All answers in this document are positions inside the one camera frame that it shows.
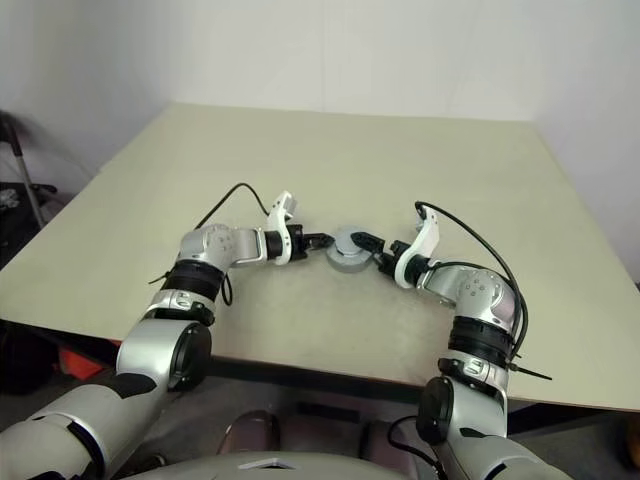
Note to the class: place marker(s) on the silver metal stand pole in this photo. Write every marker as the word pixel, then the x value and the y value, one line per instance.
pixel 22 165

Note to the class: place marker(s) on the grey robot torso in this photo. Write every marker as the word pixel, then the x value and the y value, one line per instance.
pixel 325 470

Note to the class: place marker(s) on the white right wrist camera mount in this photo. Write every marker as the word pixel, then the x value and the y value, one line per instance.
pixel 422 240

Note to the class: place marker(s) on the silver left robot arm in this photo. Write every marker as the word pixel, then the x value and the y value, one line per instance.
pixel 150 350

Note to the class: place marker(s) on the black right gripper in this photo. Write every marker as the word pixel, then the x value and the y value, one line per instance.
pixel 392 255

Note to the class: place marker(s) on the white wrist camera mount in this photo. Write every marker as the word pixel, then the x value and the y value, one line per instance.
pixel 277 215
pixel 422 240

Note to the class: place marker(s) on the orange floor object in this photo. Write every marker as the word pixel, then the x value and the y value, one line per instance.
pixel 75 365

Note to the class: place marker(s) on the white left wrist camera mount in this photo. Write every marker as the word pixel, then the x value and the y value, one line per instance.
pixel 277 215

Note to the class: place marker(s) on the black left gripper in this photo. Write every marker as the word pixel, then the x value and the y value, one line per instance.
pixel 297 244

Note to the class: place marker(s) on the motor stator with copper windings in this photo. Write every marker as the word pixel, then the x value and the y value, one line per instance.
pixel 345 265

